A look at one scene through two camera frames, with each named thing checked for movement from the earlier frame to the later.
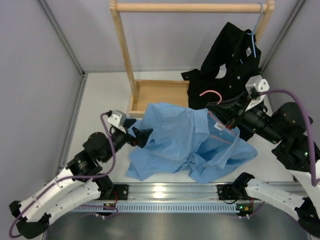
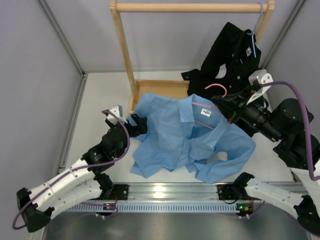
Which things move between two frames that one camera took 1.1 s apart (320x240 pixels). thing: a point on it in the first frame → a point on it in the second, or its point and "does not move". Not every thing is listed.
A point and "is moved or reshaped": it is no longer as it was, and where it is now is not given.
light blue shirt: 185,140 is moved or reshaped
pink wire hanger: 211,91 → 212,105
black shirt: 233,56 does not move
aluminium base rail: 175,193 does not move
